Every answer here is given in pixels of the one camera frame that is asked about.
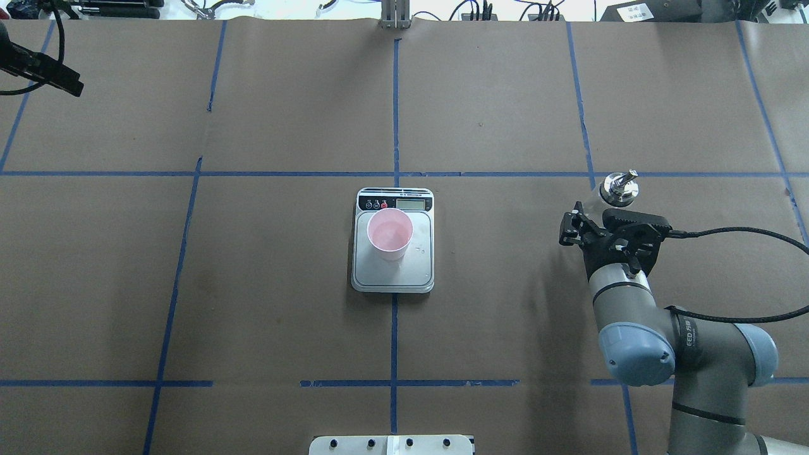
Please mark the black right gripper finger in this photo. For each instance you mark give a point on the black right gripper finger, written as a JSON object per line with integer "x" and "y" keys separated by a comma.
{"x": 577, "y": 229}

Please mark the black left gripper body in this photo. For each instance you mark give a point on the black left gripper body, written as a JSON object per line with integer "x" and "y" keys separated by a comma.
{"x": 39, "y": 66}

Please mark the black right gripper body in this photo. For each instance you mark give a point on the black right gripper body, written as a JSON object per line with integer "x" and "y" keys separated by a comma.
{"x": 595, "y": 251}

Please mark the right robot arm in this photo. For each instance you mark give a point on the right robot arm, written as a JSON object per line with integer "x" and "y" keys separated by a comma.
{"x": 713, "y": 361}

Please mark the digital kitchen scale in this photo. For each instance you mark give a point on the digital kitchen scale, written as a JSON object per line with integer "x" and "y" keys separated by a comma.
{"x": 415, "y": 272}

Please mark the pink plastic cup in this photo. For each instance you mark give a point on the pink plastic cup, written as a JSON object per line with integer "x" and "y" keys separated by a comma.
{"x": 390, "y": 231}

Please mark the brown paper table cover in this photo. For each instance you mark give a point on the brown paper table cover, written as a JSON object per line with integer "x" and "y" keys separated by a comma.
{"x": 176, "y": 242}

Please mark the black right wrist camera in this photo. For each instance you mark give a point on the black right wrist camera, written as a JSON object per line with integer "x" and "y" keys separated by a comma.
{"x": 613, "y": 219}

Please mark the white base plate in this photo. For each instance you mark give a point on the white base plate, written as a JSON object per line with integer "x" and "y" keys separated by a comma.
{"x": 393, "y": 444}

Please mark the aluminium frame post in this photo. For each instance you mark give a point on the aluminium frame post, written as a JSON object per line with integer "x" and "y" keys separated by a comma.
{"x": 395, "y": 14}

